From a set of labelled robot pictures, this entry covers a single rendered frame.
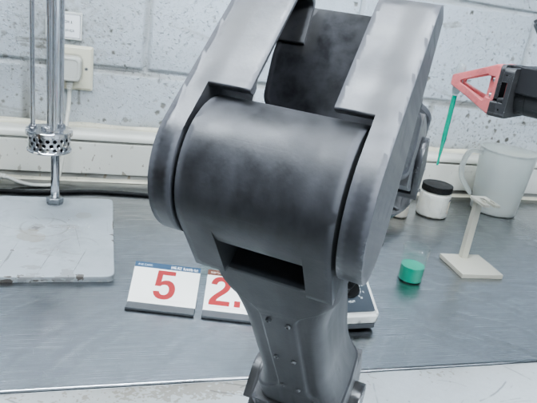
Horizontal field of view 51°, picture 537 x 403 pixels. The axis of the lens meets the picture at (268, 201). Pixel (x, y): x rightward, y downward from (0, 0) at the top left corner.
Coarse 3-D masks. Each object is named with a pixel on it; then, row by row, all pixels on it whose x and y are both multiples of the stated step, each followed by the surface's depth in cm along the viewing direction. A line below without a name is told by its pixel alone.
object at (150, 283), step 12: (144, 276) 76; (156, 276) 76; (168, 276) 77; (180, 276) 77; (192, 276) 77; (132, 288) 75; (144, 288) 75; (156, 288) 76; (168, 288) 76; (180, 288) 76; (192, 288) 76; (168, 300) 75; (180, 300) 75; (192, 300) 75
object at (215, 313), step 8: (208, 280) 77; (208, 312) 74; (216, 312) 75; (224, 312) 75; (232, 312) 75; (240, 312) 75; (224, 320) 74; (232, 320) 74; (240, 320) 74; (248, 320) 74
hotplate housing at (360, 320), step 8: (368, 288) 78; (360, 312) 75; (368, 312) 75; (376, 312) 76; (352, 320) 75; (360, 320) 75; (368, 320) 75; (376, 320) 76; (352, 328) 76; (360, 328) 76
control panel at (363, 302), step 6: (360, 288) 77; (366, 288) 78; (360, 294) 77; (366, 294) 77; (348, 300) 76; (354, 300) 76; (360, 300) 76; (366, 300) 76; (348, 306) 75; (354, 306) 75; (360, 306) 75; (366, 306) 76; (372, 306) 76; (348, 312) 74; (354, 312) 75
